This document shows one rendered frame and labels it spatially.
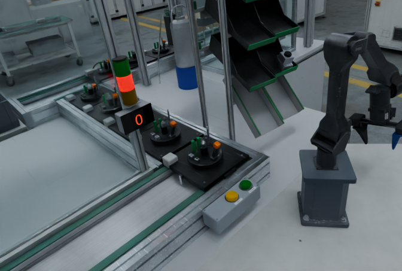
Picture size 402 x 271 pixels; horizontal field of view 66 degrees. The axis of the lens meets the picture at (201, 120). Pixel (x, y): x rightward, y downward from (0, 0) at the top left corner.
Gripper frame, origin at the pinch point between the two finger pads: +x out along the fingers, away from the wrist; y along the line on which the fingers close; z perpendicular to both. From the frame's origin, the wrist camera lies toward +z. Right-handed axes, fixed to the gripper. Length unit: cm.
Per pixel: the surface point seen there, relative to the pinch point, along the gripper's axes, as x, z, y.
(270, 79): -19.8, -6.0, 36.5
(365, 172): 20.0, 6.7, 7.6
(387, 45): 64, 388, 136
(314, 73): 25, 134, 101
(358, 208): 21.4, -12.7, 1.9
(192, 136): 0, -28, 65
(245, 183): 6.3, -36.6, 28.3
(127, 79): -35, -55, 53
